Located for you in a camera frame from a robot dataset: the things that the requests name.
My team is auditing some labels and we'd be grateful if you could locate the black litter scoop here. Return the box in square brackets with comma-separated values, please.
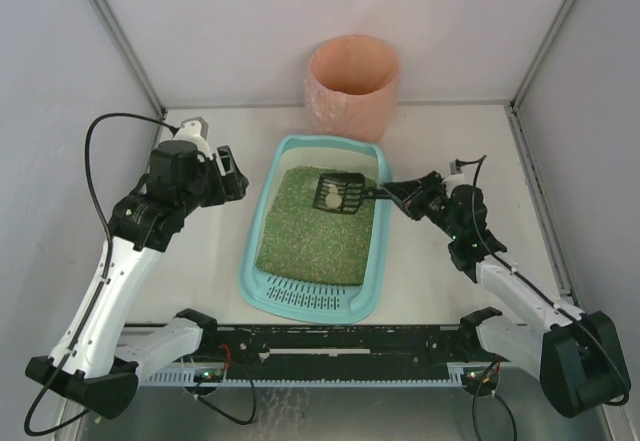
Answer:
[313, 172, 391, 215]

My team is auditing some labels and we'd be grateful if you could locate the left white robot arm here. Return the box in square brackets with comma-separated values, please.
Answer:
[25, 140, 249, 419]

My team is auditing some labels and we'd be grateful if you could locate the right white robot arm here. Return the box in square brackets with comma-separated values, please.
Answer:
[380, 172, 631, 418]

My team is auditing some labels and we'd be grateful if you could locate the beige litter clump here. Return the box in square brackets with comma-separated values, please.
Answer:
[324, 184, 343, 211]

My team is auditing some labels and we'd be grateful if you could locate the green cat litter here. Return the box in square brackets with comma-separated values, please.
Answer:
[256, 166, 375, 286]

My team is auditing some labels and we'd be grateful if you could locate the pink lined trash bin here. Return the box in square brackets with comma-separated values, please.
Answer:
[304, 35, 401, 143]

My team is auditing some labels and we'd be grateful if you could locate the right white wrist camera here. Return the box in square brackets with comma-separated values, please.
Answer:
[447, 160, 465, 183]

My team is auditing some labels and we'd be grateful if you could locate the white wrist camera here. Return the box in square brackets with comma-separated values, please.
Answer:
[447, 160, 465, 183]
[173, 117, 214, 160]

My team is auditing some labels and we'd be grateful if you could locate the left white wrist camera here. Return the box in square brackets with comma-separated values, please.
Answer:
[173, 117, 214, 160]

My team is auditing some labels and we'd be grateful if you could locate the right black camera cable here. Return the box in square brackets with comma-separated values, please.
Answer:
[454, 155, 632, 407]

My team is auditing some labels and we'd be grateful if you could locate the black camera cable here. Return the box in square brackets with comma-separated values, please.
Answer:
[454, 155, 632, 407]
[22, 113, 176, 436]

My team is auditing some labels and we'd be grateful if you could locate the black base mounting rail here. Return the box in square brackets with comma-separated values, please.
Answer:
[162, 324, 519, 381]

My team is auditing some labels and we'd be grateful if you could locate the white slotted cable duct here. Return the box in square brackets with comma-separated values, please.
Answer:
[141, 365, 482, 388]

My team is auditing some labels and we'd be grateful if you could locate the right base power cable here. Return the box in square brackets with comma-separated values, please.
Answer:
[462, 355, 519, 441]

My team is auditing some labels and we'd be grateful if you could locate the base power cable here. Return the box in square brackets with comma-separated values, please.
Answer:
[192, 343, 259, 425]
[462, 355, 519, 441]

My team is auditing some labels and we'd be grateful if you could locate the left base power cable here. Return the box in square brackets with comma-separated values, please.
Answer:
[192, 343, 259, 425]

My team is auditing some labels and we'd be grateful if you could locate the left black camera cable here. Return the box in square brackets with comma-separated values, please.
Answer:
[22, 113, 176, 436]

